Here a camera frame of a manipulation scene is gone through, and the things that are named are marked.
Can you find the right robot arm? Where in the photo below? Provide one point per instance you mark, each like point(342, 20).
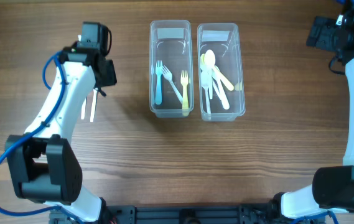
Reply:
point(332, 188)

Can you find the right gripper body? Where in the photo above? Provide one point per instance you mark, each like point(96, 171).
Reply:
point(326, 30)

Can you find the light blue plastic fork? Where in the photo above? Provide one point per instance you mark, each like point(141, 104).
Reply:
point(158, 71)

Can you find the yellow plastic spoon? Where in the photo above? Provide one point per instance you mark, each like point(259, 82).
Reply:
point(223, 78)

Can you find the translucent white plastic spoon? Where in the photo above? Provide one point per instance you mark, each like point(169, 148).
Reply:
point(209, 60)

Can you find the right clear plastic container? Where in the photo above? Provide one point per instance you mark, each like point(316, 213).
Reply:
point(224, 40)

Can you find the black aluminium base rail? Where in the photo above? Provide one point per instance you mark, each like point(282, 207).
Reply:
point(238, 214)

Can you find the yellow plastic fork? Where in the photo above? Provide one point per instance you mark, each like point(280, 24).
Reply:
point(184, 80)

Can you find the clear plastic container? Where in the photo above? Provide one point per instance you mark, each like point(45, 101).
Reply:
point(171, 42)
point(224, 40)

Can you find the white plastic fork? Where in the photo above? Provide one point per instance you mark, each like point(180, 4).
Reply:
point(93, 105)
point(83, 110)
point(168, 76)

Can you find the left clear plastic container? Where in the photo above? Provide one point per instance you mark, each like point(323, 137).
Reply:
point(171, 42)

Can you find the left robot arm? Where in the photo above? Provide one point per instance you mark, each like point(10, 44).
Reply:
point(41, 161)

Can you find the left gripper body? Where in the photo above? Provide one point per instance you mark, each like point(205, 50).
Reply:
point(111, 78)

